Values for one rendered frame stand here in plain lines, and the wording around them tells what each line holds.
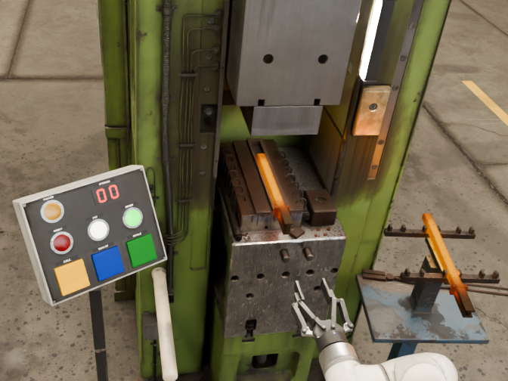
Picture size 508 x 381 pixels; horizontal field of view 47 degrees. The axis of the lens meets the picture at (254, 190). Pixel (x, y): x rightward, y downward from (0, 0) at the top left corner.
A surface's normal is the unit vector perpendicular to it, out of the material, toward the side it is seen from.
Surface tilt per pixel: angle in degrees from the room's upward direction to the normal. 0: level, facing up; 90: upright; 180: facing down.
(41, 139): 0
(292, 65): 90
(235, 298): 90
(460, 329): 0
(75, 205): 60
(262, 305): 90
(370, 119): 90
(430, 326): 0
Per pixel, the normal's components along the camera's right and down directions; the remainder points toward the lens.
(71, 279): 0.56, 0.05
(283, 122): 0.20, 0.60
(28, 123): 0.10, -0.80
